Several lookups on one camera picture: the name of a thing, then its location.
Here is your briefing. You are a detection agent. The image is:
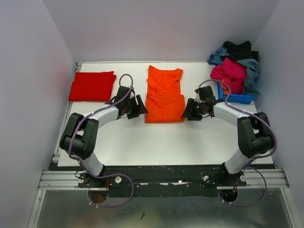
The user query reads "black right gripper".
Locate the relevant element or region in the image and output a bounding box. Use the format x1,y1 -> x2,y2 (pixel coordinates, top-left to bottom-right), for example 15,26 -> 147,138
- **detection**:
181,98 -> 206,121

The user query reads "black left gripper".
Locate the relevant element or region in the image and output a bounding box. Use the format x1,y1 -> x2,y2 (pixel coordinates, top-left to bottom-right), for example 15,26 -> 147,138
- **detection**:
124,95 -> 148,119

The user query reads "orange t shirt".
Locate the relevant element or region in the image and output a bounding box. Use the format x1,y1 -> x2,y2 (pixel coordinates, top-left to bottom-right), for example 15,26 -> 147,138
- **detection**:
145,65 -> 185,124

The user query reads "folded red t shirt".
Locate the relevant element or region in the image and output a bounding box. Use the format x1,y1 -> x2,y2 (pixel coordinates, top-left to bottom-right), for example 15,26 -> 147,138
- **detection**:
68,71 -> 117,102

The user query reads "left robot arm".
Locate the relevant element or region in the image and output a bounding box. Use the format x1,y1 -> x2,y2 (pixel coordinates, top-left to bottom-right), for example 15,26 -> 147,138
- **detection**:
59,86 -> 148,188

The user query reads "grey blue t shirt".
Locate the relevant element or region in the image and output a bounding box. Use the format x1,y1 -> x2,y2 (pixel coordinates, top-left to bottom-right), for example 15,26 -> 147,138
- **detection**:
207,47 -> 260,96

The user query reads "magenta t shirt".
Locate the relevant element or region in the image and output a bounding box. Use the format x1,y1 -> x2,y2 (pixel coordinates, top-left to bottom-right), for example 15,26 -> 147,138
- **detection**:
210,57 -> 247,95

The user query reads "black t shirt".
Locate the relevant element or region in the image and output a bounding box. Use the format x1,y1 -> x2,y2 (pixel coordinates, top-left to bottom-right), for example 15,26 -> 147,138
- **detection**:
223,40 -> 259,61

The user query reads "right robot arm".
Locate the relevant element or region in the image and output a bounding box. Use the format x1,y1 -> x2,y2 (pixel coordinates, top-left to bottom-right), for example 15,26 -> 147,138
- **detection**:
181,86 -> 277,186

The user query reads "aluminium frame profile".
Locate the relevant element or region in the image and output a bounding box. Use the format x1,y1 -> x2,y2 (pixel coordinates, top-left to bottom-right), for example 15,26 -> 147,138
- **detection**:
38,62 -> 82,190

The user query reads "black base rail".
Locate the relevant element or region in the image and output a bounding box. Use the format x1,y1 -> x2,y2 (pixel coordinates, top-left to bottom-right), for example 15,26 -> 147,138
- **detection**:
39,165 -> 264,198

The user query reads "blue plastic bin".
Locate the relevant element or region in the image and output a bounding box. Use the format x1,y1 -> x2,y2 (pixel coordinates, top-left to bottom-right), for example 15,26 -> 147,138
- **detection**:
217,82 -> 257,105

